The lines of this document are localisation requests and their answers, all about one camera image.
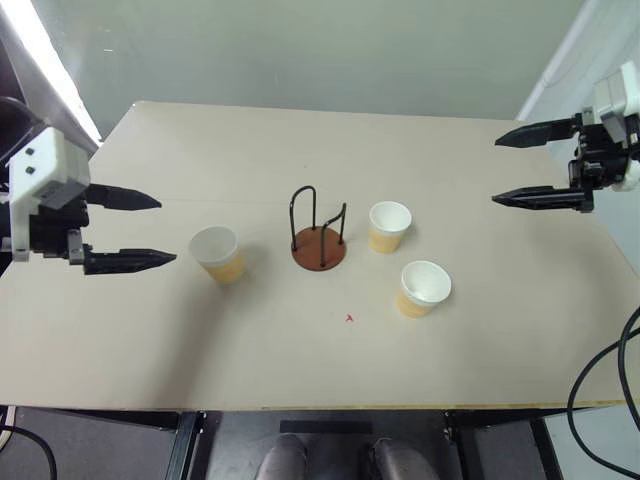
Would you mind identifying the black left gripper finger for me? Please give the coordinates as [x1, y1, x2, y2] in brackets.
[87, 183, 163, 212]
[82, 247, 178, 277]

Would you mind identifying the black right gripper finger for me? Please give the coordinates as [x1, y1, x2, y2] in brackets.
[491, 184, 585, 211]
[494, 115, 585, 149]

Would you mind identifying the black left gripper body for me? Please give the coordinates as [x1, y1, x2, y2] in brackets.
[28, 184, 97, 275]

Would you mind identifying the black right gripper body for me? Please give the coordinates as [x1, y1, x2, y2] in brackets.
[567, 110, 630, 214]

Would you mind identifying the tan and white paper cup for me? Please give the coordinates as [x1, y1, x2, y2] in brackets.
[395, 259, 453, 320]
[367, 200, 414, 255]
[188, 225, 247, 286]

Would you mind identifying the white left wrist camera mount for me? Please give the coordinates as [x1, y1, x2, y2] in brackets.
[7, 126, 92, 265]

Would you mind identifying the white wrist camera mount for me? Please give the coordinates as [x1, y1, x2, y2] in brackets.
[7, 126, 92, 265]
[593, 61, 640, 193]

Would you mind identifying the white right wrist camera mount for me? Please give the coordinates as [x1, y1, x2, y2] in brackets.
[593, 61, 640, 193]

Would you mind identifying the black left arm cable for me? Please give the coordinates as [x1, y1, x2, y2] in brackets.
[0, 94, 47, 162]

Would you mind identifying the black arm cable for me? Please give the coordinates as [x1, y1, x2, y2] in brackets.
[566, 304, 640, 480]
[0, 94, 47, 162]

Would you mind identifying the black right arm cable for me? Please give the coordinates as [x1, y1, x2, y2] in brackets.
[566, 304, 640, 480]

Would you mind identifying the black metal table frame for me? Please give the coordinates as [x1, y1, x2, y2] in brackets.
[47, 406, 597, 480]

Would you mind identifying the brown base wire cup rack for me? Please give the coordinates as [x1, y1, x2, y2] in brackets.
[288, 185, 349, 273]

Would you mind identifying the black floor cable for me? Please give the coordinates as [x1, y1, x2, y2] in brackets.
[0, 423, 57, 480]

